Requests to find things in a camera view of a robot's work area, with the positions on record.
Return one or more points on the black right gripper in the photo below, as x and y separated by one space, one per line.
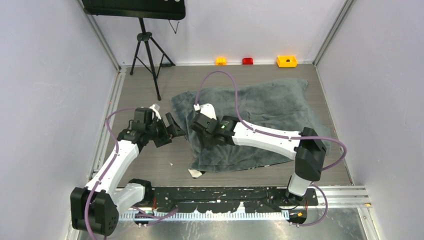
206 141

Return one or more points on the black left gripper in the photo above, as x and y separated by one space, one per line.
169 132

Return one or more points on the grey plush pillowcase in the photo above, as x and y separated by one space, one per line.
279 104

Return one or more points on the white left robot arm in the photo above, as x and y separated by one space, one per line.
96 207

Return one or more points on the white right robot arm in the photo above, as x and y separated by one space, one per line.
304 148

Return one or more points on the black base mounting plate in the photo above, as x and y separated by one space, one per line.
219 200

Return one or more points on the orange small block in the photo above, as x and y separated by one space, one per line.
220 61

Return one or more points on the black tripod stand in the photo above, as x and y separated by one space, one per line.
145 37

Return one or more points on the red small block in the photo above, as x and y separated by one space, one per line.
247 61

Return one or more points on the yellow small bin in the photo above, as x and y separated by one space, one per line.
286 61

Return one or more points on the black panel on tripod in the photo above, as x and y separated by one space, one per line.
152 9

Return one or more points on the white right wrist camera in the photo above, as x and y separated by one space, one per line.
206 109

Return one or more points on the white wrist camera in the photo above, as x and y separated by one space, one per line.
155 108
206 109

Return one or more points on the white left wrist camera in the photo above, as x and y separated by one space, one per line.
155 108

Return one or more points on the aluminium left side rail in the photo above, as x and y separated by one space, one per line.
101 152

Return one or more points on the aluminium rail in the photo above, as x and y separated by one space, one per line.
101 152
329 197

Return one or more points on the aluminium front rail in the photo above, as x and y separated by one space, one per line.
329 197

